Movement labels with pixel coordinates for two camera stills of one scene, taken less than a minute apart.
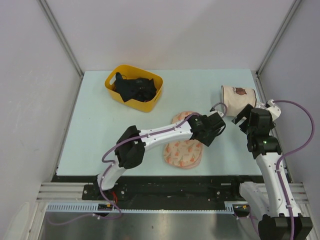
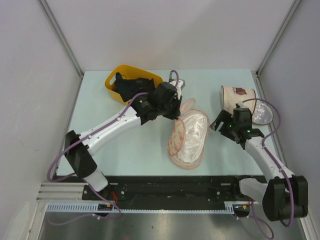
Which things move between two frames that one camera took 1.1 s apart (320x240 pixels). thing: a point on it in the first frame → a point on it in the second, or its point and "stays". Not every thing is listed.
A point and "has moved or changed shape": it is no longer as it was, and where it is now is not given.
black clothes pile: [139, 89] stays
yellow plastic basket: [128, 72] stays
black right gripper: [245, 112] → [225, 117]
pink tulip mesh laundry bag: [184, 153] has moved or changed shape
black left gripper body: [208, 139] → [171, 110]
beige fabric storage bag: [235, 98] stays
